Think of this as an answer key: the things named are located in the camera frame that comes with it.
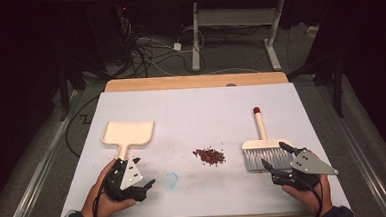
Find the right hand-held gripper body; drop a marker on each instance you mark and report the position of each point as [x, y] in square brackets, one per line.
[307, 164]

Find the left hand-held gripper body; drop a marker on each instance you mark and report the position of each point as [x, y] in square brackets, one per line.
[129, 177]

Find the cream plastic dustpan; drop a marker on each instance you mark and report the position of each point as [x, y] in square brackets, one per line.
[129, 133]

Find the person's right hand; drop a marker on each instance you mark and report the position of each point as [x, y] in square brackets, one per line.
[316, 198]

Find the person's left hand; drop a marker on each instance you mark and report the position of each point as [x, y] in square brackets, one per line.
[97, 203]

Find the small clear plastic cup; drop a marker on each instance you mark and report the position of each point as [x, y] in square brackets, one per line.
[170, 180]

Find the white table cover board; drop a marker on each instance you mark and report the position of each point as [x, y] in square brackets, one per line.
[198, 121]

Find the black stand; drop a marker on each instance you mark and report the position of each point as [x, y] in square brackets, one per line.
[338, 87]

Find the wooden table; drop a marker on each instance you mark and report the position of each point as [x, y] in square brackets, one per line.
[196, 81]

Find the white floor box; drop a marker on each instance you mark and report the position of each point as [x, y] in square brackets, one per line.
[312, 31]

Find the white power adapter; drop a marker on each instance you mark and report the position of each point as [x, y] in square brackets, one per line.
[177, 46]

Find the white-legged desk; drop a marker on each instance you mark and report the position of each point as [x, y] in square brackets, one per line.
[195, 38]

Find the metal floor rail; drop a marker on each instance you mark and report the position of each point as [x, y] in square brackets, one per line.
[34, 183]
[368, 172]

